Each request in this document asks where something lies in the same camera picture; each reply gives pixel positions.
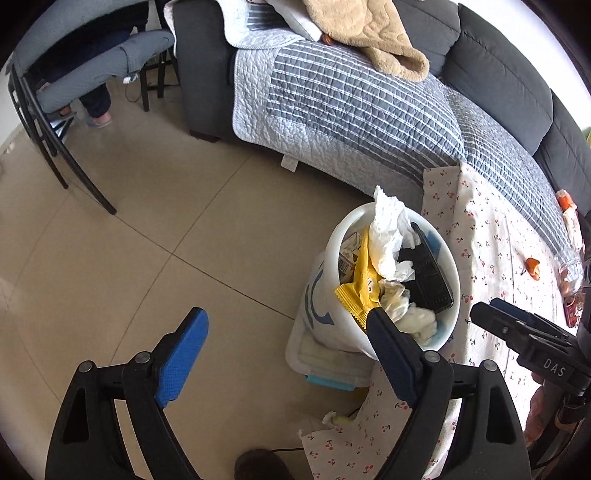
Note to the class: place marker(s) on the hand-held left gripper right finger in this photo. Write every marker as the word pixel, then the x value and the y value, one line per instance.
pixel 392 350

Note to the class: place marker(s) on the yellow foil wrapper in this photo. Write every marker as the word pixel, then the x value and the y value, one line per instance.
pixel 364 277

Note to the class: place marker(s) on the white paper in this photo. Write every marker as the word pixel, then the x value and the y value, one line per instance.
pixel 385 226

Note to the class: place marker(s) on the white cloth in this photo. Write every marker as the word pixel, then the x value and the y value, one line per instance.
pixel 291 16

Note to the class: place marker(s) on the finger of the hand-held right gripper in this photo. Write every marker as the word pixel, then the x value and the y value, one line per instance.
pixel 526 316
pixel 494 321

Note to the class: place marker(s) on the clear plastic storage box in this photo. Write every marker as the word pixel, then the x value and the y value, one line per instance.
pixel 323 367

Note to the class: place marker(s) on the orange white packet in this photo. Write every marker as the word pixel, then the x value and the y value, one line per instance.
pixel 569 214

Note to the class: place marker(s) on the grey striped quilt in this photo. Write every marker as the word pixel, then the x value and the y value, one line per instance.
pixel 346 106

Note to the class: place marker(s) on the black plastic tray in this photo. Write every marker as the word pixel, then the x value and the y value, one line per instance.
pixel 429 281

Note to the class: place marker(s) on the dark slipper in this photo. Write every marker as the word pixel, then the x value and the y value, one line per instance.
pixel 261 466

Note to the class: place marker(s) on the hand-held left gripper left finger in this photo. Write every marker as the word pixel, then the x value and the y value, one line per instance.
pixel 182 355

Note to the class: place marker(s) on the white plastic bin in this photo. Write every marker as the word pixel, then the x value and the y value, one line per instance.
pixel 346 332

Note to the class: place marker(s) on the red round container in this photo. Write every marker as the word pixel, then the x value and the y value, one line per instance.
pixel 572 311

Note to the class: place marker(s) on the grey cushioned chair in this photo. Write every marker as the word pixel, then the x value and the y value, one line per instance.
pixel 92 69

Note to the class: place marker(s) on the dark grey sofa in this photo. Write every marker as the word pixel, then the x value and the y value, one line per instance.
pixel 498 60

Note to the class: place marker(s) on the beige fleece blanket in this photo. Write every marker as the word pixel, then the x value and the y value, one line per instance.
pixel 369 32

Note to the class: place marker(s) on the orange peel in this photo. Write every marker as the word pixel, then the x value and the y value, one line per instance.
pixel 533 268

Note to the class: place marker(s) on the yellowish tissue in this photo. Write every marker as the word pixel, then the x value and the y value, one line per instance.
pixel 420 318

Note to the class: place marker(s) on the person's right hand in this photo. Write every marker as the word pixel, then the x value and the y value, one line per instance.
pixel 536 410

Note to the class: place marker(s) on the cherry print tablecloth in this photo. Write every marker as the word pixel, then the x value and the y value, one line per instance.
pixel 485 258

